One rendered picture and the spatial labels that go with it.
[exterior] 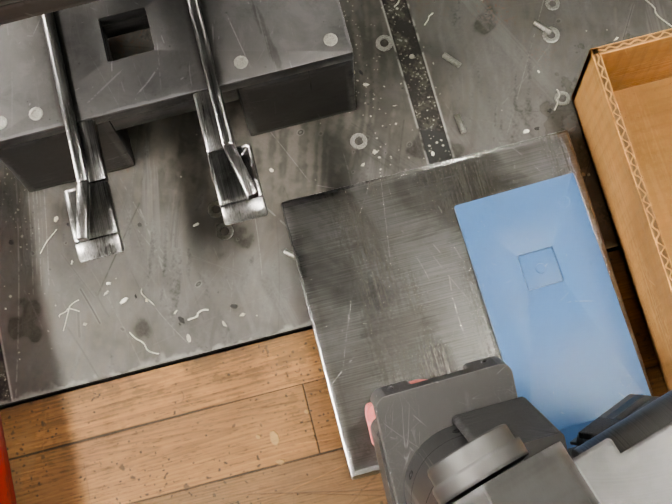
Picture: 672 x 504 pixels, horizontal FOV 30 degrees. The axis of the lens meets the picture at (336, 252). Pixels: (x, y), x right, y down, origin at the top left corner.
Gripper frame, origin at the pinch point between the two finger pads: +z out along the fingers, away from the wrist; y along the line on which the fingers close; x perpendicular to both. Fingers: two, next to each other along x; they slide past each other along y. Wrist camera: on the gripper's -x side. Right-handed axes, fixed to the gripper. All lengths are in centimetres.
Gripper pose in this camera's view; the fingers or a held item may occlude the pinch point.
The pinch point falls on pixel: (418, 418)
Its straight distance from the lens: 67.1
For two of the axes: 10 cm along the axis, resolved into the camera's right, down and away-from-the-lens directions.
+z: -1.7, -1.9, 9.7
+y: -2.2, -9.5, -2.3
